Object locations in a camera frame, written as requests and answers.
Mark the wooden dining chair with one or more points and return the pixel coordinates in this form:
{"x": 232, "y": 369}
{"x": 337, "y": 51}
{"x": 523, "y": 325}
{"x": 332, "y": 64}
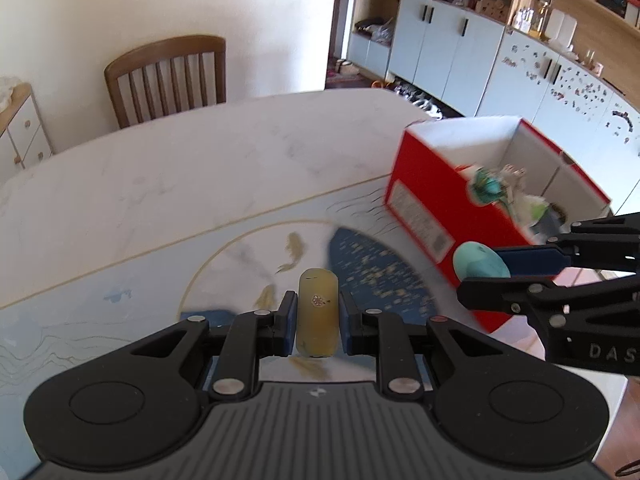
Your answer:
{"x": 167, "y": 77}

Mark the white wooden sideboard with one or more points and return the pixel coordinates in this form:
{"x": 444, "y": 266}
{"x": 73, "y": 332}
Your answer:
{"x": 24, "y": 143}

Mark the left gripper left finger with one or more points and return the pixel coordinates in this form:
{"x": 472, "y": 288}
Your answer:
{"x": 252, "y": 336}

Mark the teal round ball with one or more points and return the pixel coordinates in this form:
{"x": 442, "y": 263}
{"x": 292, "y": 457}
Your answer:
{"x": 475, "y": 260}

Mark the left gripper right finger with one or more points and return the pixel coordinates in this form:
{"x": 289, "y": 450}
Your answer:
{"x": 383, "y": 336}

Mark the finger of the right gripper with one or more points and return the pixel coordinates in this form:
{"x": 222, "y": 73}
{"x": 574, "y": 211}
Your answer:
{"x": 525, "y": 294}
{"x": 606, "y": 244}

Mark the red cardboard storage box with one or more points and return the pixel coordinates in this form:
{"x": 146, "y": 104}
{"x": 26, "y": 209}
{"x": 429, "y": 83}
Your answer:
{"x": 430, "y": 199}

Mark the white wall cabinet unit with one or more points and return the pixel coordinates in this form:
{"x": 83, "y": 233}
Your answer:
{"x": 569, "y": 67}

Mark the yellow cylindrical stone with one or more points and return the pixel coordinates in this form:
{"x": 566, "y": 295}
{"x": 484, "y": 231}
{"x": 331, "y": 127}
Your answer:
{"x": 317, "y": 313}

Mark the green embroidered sachet pouch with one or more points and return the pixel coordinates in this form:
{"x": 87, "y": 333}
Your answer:
{"x": 506, "y": 189}

